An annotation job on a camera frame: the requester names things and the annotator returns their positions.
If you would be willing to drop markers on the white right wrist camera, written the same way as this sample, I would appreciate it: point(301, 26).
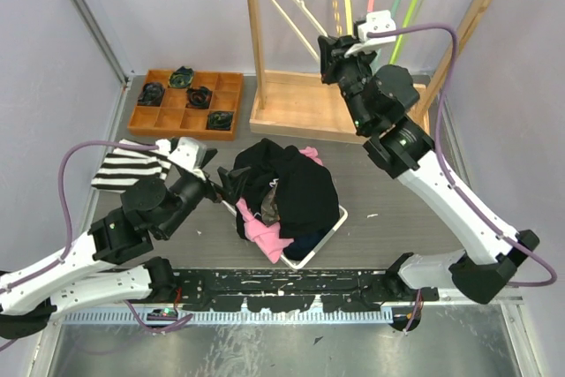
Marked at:
point(373, 30)

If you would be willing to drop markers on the wooden clothes rack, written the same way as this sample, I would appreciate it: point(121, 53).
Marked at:
point(297, 104)

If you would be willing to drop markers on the black white striped cloth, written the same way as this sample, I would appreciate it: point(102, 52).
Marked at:
point(123, 168)

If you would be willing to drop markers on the pink t shirt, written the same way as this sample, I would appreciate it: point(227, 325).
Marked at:
point(289, 201)

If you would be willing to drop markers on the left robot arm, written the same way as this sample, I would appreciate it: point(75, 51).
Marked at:
point(83, 274)

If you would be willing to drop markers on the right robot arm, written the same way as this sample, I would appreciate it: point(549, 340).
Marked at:
point(378, 103)

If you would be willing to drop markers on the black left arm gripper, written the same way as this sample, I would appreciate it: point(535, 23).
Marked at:
point(232, 182)

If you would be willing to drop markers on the lime green hanger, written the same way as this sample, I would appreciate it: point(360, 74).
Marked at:
point(409, 19)

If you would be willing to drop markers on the navy blue t shirt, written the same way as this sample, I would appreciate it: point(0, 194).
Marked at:
point(303, 245)

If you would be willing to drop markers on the rolled dark sock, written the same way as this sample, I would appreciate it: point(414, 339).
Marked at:
point(199, 98)
point(181, 78)
point(151, 95)
point(220, 120)

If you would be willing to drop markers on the white perforated plastic basket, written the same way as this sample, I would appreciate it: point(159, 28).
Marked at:
point(331, 236)

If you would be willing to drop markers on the black printed t shirt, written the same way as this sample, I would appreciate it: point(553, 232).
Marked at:
point(304, 192)

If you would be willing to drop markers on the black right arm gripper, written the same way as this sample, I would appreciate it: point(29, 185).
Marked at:
point(332, 55)

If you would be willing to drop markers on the orange wooden compartment tray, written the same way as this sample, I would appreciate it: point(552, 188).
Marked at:
point(173, 118)

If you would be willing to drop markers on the grey slotted cable duct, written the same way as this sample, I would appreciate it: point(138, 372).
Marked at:
point(123, 316)

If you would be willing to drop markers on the cream white hanger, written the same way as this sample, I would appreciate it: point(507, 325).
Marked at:
point(302, 23)

